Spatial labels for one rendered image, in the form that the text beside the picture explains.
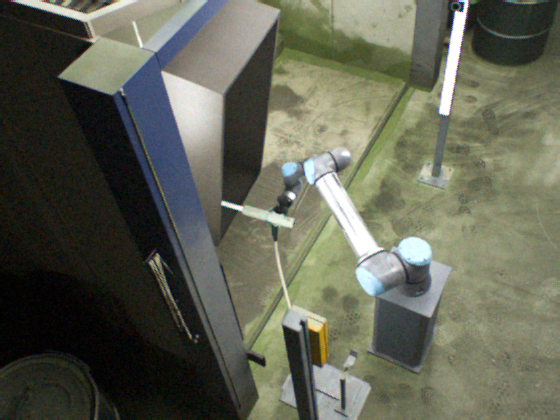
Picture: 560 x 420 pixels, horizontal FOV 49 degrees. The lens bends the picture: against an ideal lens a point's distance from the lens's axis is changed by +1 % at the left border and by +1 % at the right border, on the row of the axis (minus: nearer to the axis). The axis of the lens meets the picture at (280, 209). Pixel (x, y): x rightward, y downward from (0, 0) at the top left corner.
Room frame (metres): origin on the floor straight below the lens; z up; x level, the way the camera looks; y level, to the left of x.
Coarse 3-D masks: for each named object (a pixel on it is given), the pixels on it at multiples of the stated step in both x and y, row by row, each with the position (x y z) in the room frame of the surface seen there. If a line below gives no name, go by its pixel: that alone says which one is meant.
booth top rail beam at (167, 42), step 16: (192, 0) 1.53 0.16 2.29; (208, 0) 1.53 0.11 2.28; (224, 0) 1.59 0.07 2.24; (176, 16) 1.47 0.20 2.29; (192, 16) 1.46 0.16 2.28; (208, 16) 1.52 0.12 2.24; (160, 32) 1.41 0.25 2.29; (176, 32) 1.40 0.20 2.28; (192, 32) 1.45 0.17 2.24; (144, 48) 1.35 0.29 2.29; (160, 48) 1.34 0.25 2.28; (176, 48) 1.39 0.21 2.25; (160, 64) 1.32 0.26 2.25
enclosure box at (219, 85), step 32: (224, 32) 2.28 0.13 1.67; (256, 32) 2.28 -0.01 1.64; (192, 64) 2.08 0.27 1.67; (224, 64) 2.08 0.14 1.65; (256, 64) 2.51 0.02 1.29; (192, 96) 1.98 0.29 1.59; (224, 96) 1.93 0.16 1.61; (256, 96) 2.53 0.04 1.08; (192, 128) 2.00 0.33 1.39; (224, 128) 2.65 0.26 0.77; (256, 128) 2.54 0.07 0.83; (192, 160) 2.03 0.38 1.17; (224, 160) 2.64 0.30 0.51; (256, 160) 2.56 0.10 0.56; (224, 192) 2.40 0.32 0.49; (224, 224) 2.18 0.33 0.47
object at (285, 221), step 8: (240, 208) 2.20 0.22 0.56; (248, 208) 2.18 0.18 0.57; (256, 208) 2.18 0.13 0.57; (256, 216) 2.13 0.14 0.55; (264, 216) 2.11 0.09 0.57; (272, 216) 2.10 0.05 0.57; (280, 216) 2.10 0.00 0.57; (272, 224) 2.09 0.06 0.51; (280, 224) 2.07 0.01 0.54; (288, 224) 2.04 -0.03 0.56; (272, 232) 2.09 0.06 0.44
